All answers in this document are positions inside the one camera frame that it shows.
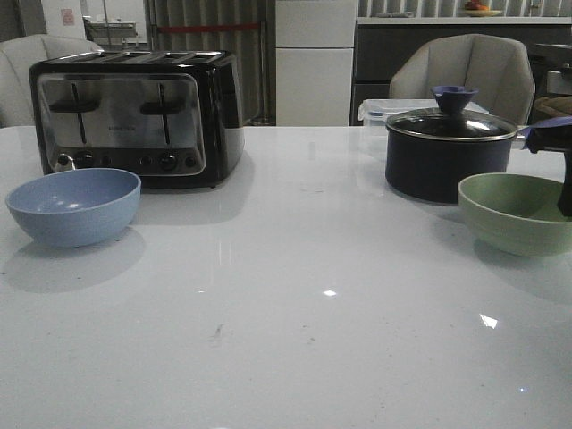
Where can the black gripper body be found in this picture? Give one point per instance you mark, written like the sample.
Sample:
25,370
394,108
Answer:
554,139

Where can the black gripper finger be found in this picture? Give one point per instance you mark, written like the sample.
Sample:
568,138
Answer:
565,198

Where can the green bowl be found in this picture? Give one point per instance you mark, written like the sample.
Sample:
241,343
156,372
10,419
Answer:
516,213

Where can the blue bowl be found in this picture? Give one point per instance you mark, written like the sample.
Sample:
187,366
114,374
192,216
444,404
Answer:
76,208

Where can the brown cushion at right edge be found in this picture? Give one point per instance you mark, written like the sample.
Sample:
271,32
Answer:
551,107

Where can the grey chair right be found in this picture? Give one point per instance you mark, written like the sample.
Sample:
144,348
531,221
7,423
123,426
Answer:
497,67

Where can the grey chair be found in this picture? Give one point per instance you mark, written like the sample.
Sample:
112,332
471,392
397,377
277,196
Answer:
17,56
497,67

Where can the glass pot lid blue knob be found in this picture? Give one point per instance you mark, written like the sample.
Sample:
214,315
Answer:
451,120

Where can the dark blue saucepan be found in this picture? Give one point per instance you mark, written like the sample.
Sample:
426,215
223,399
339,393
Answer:
431,169

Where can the fruit plate on counter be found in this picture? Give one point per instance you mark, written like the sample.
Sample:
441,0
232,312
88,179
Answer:
476,9

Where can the clear plastic food container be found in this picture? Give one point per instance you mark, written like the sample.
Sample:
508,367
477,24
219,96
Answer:
374,112

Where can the dark kitchen counter cabinet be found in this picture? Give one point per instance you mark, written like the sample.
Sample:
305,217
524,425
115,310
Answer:
383,45

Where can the white refrigerator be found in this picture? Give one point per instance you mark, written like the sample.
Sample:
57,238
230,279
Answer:
314,60

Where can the black and steel toaster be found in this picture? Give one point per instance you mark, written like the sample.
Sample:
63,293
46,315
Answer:
172,118

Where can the grey chair left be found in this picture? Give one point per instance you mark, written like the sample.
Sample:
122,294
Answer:
17,56

